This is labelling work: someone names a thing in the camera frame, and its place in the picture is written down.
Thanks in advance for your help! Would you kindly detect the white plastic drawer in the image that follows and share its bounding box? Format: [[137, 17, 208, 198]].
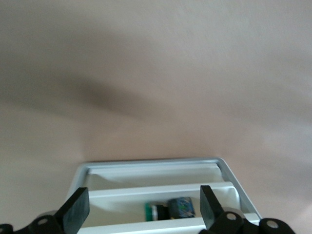
[[79, 214, 260, 234], [85, 164, 242, 221]]

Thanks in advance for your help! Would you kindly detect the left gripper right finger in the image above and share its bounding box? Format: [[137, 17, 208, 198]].
[[195, 185, 297, 234]]

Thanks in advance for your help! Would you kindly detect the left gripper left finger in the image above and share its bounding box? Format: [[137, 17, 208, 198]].
[[0, 187, 90, 234]]

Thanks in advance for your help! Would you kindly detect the white drawer cabinet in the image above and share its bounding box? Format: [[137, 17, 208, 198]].
[[70, 157, 263, 234]]

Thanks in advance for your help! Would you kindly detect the green push button switch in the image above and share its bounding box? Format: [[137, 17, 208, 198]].
[[144, 196, 197, 222]]

